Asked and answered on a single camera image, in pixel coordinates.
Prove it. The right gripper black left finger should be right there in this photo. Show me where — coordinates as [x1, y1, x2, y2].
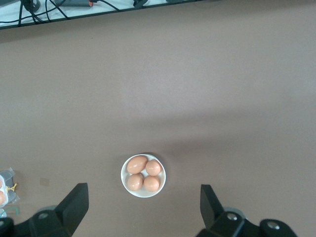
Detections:
[28, 182, 89, 237]

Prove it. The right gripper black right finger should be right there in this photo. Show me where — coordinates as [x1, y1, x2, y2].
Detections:
[196, 184, 247, 237]

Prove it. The clear plastic four-egg box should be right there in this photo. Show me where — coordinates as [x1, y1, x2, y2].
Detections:
[0, 167, 21, 208]

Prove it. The white round bowl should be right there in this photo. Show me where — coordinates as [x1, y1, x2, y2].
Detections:
[120, 153, 167, 198]

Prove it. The dark device with orange clips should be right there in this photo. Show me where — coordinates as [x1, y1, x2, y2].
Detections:
[54, 0, 99, 8]

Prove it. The thick black cable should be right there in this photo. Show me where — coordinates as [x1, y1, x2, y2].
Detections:
[19, 0, 41, 24]

